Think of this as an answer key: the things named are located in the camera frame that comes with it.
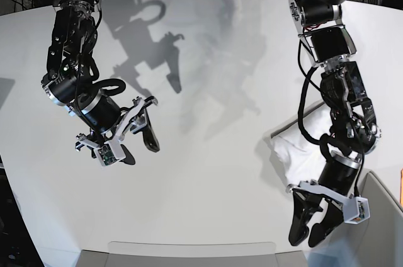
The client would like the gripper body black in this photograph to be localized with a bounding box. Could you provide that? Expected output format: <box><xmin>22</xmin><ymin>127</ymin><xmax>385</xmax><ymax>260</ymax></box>
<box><xmin>80</xmin><ymin>95</ymin><xmax>121</xmax><ymax>134</ymax></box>
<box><xmin>318</xmin><ymin>151</ymin><xmax>361</xmax><ymax>196</ymax></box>

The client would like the white T-shirt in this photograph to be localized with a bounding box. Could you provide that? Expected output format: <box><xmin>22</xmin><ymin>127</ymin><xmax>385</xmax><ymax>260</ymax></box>
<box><xmin>266</xmin><ymin>102</ymin><xmax>332</xmax><ymax>186</ymax></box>

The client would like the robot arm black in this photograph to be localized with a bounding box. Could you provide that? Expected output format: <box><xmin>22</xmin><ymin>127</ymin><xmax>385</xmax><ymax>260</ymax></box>
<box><xmin>41</xmin><ymin>0</ymin><xmax>160</xmax><ymax>166</ymax></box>
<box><xmin>288</xmin><ymin>0</ymin><xmax>381</xmax><ymax>247</ymax></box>

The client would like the grey box at right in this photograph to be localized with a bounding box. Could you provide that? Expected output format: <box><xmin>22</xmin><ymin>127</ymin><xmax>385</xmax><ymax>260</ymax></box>
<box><xmin>336</xmin><ymin>171</ymin><xmax>403</xmax><ymax>267</ymax></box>

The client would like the grey tray at bottom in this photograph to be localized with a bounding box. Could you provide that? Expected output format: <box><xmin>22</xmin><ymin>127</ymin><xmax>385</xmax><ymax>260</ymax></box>
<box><xmin>76</xmin><ymin>241</ymin><xmax>308</xmax><ymax>266</ymax></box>

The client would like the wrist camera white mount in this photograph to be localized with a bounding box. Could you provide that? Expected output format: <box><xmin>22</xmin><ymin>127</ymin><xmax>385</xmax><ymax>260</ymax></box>
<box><xmin>75</xmin><ymin>96</ymin><xmax>158</xmax><ymax>166</ymax></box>
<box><xmin>286</xmin><ymin>179</ymin><xmax>371</xmax><ymax>225</ymax></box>

